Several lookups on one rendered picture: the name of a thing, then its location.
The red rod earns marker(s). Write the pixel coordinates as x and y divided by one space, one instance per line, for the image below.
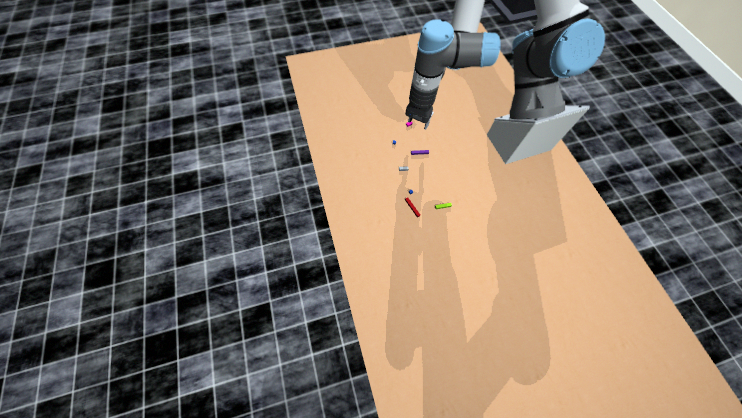
412 207

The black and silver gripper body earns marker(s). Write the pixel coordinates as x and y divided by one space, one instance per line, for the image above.
422 96

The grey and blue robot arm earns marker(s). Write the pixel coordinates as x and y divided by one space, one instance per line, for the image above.
568 48

